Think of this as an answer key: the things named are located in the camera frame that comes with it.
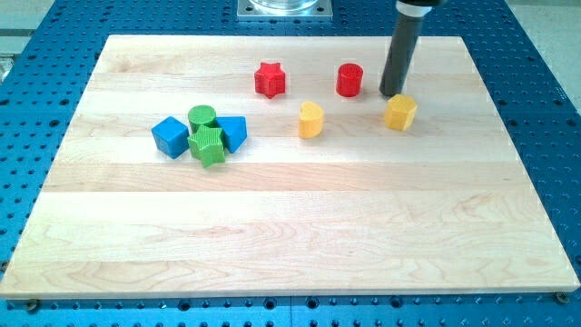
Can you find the green star block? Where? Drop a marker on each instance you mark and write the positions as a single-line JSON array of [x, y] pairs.
[[206, 145]]

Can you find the red star block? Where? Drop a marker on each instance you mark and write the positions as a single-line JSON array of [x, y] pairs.
[[270, 80]]

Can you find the blue cube block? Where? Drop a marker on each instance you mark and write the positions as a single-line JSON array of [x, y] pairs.
[[170, 136]]

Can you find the yellow half-moon block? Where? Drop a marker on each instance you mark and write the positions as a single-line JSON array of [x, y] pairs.
[[311, 120]]

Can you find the blue triangle block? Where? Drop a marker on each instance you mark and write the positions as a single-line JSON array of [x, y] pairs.
[[234, 131]]

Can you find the light wooden board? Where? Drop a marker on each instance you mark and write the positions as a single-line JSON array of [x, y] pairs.
[[443, 207]]

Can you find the green cylinder block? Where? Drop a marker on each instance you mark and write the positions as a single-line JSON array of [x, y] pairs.
[[201, 115]]

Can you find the red cylinder block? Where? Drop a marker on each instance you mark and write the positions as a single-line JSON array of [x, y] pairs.
[[349, 80]]

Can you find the yellow hexagon block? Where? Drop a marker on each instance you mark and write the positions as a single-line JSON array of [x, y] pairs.
[[400, 112]]

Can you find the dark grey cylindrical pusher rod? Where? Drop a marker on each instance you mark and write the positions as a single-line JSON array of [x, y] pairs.
[[403, 42]]

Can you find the blue perforated metal table plate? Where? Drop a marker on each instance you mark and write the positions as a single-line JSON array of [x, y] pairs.
[[528, 53]]

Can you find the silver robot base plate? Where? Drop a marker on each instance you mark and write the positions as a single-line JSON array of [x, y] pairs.
[[285, 10]]

